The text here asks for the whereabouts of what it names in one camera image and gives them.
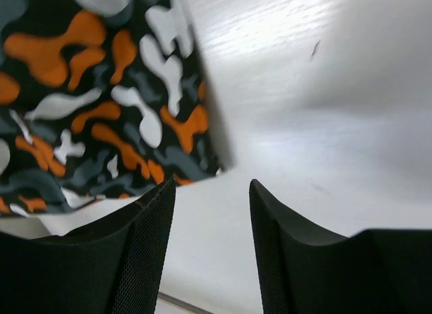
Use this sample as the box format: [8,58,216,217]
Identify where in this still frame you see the aluminium table edge rail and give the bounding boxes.
[157,292,263,314]

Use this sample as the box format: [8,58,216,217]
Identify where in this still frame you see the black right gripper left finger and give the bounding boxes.
[1,179,176,313]

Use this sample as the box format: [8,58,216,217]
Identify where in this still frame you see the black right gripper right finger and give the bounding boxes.
[249,180,431,313]

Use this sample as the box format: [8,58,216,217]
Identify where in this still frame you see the orange grey camouflage shorts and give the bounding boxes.
[1,0,224,217]

